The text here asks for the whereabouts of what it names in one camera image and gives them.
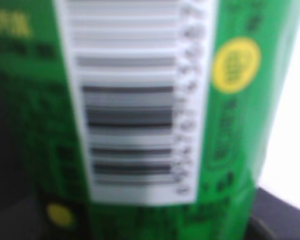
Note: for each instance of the green soda bottle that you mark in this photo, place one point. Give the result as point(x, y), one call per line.
point(144, 119)

